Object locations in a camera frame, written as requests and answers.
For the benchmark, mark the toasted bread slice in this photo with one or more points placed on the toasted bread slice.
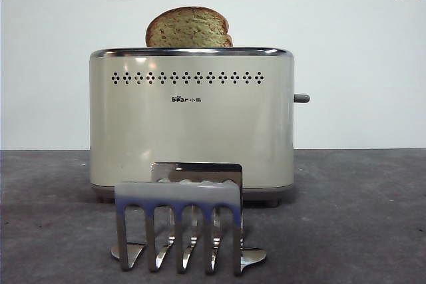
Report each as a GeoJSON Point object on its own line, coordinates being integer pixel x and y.
{"type": "Point", "coordinates": [189, 28]}

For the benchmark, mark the grey toaster lever knob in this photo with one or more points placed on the grey toaster lever knob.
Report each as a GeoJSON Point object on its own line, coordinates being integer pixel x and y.
{"type": "Point", "coordinates": [303, 98]}

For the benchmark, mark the cream toaster with chrome top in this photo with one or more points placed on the cream toaster with chrome top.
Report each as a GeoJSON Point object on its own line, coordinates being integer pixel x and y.
{"type": "Point", "coordinates": [199, 137]}

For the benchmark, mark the stainless steel toast rack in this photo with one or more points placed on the stainless steel toast rack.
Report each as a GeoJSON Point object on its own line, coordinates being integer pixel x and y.
{"type": "Point", "coordinates": [179, 192]}

